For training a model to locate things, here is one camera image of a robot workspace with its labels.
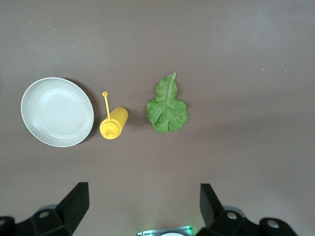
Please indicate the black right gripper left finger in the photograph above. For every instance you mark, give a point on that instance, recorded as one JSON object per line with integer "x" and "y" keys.
{"x": 72, "y": 209}

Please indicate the green lettuce leaf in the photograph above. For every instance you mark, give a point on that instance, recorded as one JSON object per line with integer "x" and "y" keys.
{"x": 167, "y": 113}

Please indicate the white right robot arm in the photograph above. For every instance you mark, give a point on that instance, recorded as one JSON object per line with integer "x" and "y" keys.
{"x": 172, "y": 234}

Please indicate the beige plate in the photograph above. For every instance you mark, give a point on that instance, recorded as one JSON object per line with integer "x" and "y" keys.
{"x": 57, "y": 111}

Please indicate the yellow squeeze bottle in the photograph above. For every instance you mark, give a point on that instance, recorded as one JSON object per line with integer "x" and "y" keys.
{"x": 116, "y": 120}

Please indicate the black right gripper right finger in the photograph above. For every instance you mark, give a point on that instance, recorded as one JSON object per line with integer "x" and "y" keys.
{"x": 210, "y": 207}

